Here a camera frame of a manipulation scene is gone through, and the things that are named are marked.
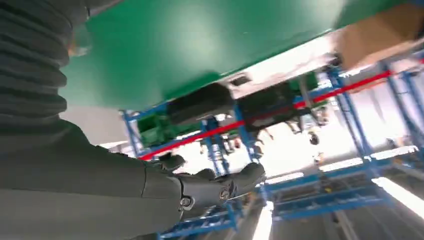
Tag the blue metal rack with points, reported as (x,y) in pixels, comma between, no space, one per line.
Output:
(351,109)

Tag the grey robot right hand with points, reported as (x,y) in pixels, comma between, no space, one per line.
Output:
(82,185)

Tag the brown cardboard box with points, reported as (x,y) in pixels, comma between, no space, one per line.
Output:
(374,36)

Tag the green plastic crate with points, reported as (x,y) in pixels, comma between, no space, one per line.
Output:
(159,129)
(308,82)

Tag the ribbed grey right arm sleeve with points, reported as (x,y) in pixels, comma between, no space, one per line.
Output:
(30,66)

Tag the red pole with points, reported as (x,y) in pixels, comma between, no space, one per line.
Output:
(225,129)

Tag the green table mat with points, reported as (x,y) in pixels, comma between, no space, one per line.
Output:
(182,43)

